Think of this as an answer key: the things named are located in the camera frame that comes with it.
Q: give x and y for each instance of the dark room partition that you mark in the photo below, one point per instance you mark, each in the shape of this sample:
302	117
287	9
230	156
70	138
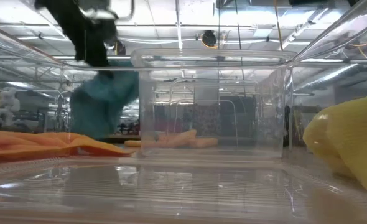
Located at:
233	115

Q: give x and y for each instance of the orange microfiber towel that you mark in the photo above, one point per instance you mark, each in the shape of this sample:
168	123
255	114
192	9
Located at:
46	144
180	140

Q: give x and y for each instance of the silver ventilation duct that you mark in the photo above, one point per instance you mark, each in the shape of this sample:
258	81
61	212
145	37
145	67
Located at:
326	77

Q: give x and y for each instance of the white machine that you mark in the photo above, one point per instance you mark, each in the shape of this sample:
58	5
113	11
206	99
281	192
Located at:
7	104

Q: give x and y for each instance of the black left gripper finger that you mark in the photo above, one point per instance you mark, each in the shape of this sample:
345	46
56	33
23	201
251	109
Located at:
94	49

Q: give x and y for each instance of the yellow microfiber towel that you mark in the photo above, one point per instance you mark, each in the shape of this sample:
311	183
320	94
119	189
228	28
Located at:
348	140

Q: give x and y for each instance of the blue microfiber towel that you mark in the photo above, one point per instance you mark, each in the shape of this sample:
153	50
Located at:
96	105

